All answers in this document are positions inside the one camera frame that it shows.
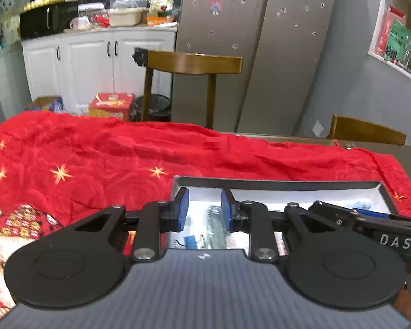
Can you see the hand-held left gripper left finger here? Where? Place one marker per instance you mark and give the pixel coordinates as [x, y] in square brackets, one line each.
[183, 209]

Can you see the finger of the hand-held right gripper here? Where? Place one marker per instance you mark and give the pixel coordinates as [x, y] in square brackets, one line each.
[332, 210]
[373, 214]

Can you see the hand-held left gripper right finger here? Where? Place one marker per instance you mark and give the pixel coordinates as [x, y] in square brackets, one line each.
[227, 209]

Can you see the light blue crochet piece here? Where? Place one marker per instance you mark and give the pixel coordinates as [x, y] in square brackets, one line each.
[359, 204]

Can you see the blue binder clip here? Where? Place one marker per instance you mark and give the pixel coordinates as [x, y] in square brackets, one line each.
[190, 242]

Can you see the black shallow box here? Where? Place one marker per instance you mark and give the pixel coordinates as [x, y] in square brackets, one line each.
[277, 186]

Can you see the wooden chair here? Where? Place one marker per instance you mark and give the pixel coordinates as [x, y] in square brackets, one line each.
[366, 132]
[191, 63]

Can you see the red printed blanket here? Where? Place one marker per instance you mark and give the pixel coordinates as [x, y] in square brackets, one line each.
[106, 164]

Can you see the black trash bin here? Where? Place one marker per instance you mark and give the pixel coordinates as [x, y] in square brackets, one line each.
[154, 108]

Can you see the red carton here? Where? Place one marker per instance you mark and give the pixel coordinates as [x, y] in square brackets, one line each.
[111, 107]

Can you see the small black cloth piece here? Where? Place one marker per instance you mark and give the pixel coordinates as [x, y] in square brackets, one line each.
[139, 56]

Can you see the white cabinet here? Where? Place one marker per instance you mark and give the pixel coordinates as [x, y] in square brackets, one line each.
[89, 68]

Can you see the silver refrigerator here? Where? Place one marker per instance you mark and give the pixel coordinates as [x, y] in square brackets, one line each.
[260, 41]

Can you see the blue carton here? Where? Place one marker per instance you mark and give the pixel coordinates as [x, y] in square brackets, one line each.
[46, 104]

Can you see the green bag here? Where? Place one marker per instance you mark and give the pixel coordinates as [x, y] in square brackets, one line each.
[397, 41]

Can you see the orange container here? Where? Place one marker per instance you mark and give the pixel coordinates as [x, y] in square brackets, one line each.
[161, 21]

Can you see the red bag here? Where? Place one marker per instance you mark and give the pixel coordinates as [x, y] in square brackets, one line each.
[387, 20]

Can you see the beige basin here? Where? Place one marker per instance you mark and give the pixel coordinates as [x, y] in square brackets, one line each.
[125, 17]

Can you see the red plastic item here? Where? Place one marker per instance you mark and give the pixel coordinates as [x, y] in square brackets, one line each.
[100, 20]

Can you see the white cup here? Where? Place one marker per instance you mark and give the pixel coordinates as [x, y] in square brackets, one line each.
[79, 24]

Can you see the white plastic bag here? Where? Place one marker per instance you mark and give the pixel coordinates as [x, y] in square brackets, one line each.
[125, 2]

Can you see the clear plastic container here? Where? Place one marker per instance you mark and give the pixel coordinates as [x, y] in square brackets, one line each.
[90, 7]

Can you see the black microwave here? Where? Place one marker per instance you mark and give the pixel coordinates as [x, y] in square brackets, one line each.
[46, 20]

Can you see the glass sliding door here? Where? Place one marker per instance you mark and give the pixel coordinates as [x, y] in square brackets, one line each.
[3, 41]

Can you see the gold chocolate box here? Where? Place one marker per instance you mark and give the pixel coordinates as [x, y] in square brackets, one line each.
[42, 2]

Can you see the white wall socket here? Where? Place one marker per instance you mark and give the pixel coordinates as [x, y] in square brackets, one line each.
[318, 128]

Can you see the white wall shelf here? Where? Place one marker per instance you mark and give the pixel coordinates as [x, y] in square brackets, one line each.
[376, 24]

